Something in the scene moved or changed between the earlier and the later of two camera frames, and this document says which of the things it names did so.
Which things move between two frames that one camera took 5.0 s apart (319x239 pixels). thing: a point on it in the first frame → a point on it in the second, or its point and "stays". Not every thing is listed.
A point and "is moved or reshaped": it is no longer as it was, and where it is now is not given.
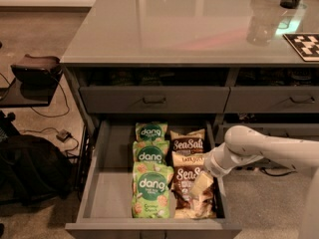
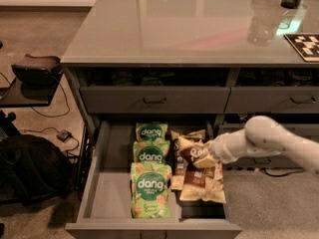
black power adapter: x=63 y=135 stays
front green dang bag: x=151 y=190 stays
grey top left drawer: x=151 y=100 stays
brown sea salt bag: x=186 y=204 is moved or reshaped
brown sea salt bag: x=187 y=148 → x=178 y=160
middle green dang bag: x=151 y=151 stays
